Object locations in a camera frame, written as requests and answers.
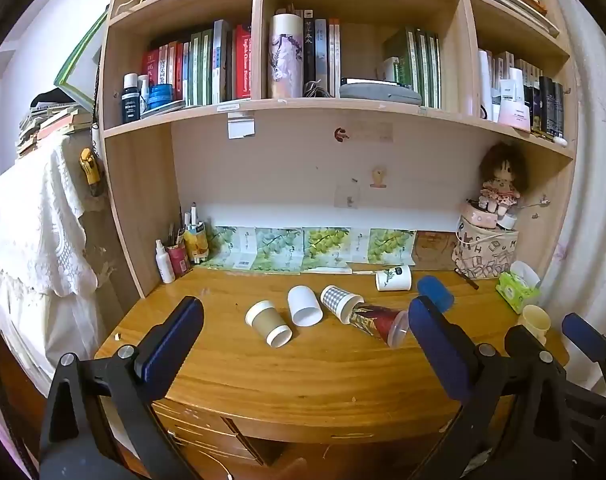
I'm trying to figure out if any brown haired rag doll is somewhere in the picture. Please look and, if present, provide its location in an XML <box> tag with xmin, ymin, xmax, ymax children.
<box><xmin>478</xmin><ymin>141</ymin><xmax>530</xmax><ymax>213</ymax></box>

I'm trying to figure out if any white spray bottle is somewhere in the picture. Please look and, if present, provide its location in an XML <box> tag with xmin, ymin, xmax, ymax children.
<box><xmin>155</xmin><ymin>239</ymin><xmax>176</xmax><ymax>284</ymax></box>

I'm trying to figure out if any green tissue pack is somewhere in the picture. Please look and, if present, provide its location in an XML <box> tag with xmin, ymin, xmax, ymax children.
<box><xmin>496</xmin><ymin>261</ymin><xmax>542</xmax><ymax>312</ymax></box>

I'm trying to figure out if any brown board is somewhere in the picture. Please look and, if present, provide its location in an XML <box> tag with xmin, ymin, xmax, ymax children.
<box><xmin>414</xmin><ymin>230</ymin><xmax>458</xmax><ymax>271</ymax></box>

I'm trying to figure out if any wooden bookshelf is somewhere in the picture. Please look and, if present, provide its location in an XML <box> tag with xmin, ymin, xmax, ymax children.
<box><xmin>90</xmin><ymin>0</ymin><xmax>580</xmax><ymax>298</ymax></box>

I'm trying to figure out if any white paper label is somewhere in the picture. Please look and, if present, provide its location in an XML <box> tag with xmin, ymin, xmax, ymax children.
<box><xmin>227</xmin><ymin>113</ymin><xmax>256</xmax><ymax>139</ymax></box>

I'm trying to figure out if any black bottle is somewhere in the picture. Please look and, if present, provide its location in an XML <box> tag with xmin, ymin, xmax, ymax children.
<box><xmin>121</xmin><ymin>73</ymin><xmax>142</xmax><ymax>125</ymax></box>

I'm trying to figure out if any green grape leaflet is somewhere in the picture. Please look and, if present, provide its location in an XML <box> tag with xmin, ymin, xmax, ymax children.
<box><xmin>352</xmin><ymin>228</ymin><xmax>417</xmax><ymax>266</ymax></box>
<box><xmin>201</xmin><ymin>225</ymin><xmax>258</xmax><ymax>272</ymax></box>
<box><xmin>301</xmin><ymin>227</ymin><xmax>355</xmax><ymax>275</ymax></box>
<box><xmin>253</xmin><ymin>227</ymin><xmax>305</xmax><ymax>275</ymax></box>

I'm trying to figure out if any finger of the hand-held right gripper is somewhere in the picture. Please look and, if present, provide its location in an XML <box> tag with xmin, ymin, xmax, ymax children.
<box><xmin>417</xmin><ymin>276</ymin><xmax>455</xmax><ymax>311</ymax></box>
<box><xmin>563</xmin><ymin>312</ymin><xmax>606</xmax><ymax>401</ymax></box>

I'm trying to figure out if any wooden desk drawer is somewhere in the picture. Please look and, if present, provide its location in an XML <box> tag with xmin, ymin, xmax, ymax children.
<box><xmin>150</xmin><ymin>400</ymin><xmax>269</xmax><ymax>466</ymax></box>

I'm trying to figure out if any brown paper cup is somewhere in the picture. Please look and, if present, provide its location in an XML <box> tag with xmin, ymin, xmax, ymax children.
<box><xmin>245</xmin><ymin>300</ymin><xmax>293</xmax><ymax>349</ymax></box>

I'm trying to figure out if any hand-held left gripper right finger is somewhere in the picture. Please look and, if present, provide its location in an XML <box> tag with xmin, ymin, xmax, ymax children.
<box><xmin>408</xmin><ymin>296</ymin><xmax>574</xmax><ymax>480</ymax></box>

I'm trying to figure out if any plain white paper cup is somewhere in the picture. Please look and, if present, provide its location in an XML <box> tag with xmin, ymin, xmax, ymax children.
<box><xmin>287</xmin><ymin>285</ymin><xmax>324</xmax><ymax>327</ymax></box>

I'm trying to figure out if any pink case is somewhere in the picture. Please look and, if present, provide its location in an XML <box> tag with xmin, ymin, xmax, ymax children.
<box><xmin>464</xmin><ymin>201</ymin><xmax>500</xmax><ymax>228</ymax></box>

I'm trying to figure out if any green framed picture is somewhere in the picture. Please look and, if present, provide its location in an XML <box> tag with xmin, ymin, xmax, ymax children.
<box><xmin>54</xmin><ymin>7</ymin><xmax>109</xmax><ymax>113</ymax></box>

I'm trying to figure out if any floral white tube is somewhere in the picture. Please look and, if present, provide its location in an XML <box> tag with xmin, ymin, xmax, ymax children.
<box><xmin>268</xmin><ymin>12</ymin><xmax>304</xmax><ymax>99</ymax></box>

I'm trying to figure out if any cosmetic bottles right shelf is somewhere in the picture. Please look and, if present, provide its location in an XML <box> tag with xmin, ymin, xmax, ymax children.
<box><xmin>478</xmin><ymin>48</ymin><xmax>566</xmax><ymax>137</ymax></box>

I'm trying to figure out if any grey pouch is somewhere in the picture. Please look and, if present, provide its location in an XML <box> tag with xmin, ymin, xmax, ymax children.
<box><xmin>339</xmin><ymin>82</ymin><xmax>424</xmax><ymax>106</ymax></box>

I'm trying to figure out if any checked paper cup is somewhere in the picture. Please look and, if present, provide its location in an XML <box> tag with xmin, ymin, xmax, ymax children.
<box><xmin>320</xmin><ymin>285</ymin><xmax>365</xmax><ymax>324</ymax></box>

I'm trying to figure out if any letter printed fabric basket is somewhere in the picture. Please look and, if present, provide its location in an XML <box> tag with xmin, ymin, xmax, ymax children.
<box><xmin>452</xmin><ymin>215</ymin><xmax>520</xmax><ymax>281</ymax></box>

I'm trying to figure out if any white cup with green print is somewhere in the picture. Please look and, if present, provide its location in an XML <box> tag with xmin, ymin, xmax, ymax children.
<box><xmin>375</xmin><ymin>264</ymin><xmax>413</xmax><ymax>292</ymax></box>

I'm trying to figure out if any yellow can with pens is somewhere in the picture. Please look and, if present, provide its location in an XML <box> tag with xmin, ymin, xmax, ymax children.
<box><xmin>183</xmin><ymin>202</ymin><xmax>210</xmax><ymax>265</ymax></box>

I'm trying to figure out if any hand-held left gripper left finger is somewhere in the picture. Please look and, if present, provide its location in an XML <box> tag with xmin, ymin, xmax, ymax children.
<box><xmin>39</xmin><ymin>296</ymin><xmax>204</xmax><ymax>480</ymax></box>

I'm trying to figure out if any row of dark green books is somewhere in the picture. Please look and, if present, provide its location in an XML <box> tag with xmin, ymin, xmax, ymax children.
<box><xmin>382</xmin><ymin>26</ymin><xmax>443</xmax><ymax>109</ymax></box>

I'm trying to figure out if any row of grey spined books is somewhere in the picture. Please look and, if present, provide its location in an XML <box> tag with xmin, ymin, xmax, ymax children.
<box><xmin>288</xmin><ymin>8</ymin><xmax>342</xmax><ymax>97</ymax></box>

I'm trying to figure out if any white lace cloth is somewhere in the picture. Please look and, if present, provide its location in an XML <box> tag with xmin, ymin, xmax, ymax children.
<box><xmin>0</xmin><ymin>135</ymin><xmax>99</xmax><ymax>386</ymax></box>

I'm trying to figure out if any red patterned plastic cup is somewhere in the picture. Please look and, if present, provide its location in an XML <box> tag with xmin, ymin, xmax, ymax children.
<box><xmin>349</xmin><ymin>304</ymin><xmax>410</xmax><ymax>349</ymax></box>

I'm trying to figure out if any red pen holder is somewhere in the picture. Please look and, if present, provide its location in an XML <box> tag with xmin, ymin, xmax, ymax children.
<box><xmin>166</xmin><ymin>222</ymin><xmax>192</xmax><ymax>276</ymax></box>

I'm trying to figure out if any yellow utility knife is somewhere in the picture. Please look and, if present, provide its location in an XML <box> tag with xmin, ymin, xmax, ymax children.
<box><xmin>79</xmin><ymin>148</ymin><xmax>105</xmax><ymax>197</ymax></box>

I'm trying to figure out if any pile of old books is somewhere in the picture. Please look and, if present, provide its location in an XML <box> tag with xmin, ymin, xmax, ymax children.
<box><xmin>16</xmin><ymin>102</ymin><xmax>95</xmax><ymax>161</ymax></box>

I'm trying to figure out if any row of red and green books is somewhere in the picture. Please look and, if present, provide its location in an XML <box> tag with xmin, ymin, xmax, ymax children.
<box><xmin>142</xmin><ymin>19</ymin><xmax>253</xmax><ymax>107</ymax></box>

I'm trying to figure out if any blue jar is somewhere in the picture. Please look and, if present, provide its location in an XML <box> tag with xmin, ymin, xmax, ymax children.
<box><xmin>147</xmin><ymin>83</ymin><xmax>176</xmax><ymax>109</ymax></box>

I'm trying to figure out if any pale yellow cup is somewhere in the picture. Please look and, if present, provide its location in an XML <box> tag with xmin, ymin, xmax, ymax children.
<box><xmin>520</xmin><ymin>304</ymin><xmax>552</xmax><ymax>345</ymax></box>

